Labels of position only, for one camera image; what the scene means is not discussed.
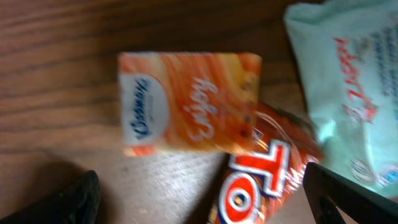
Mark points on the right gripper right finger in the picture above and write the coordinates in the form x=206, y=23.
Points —
x=329, y=193

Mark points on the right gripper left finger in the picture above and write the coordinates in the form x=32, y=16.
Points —
x=77, y=203

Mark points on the teal wet wipes pack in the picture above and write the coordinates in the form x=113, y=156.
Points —
x=346, y=52

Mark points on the orange chocolate bar wrapper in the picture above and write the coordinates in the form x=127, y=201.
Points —
x=257, y=184

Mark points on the orange tissue pack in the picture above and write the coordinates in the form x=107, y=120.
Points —
x=188, y=101

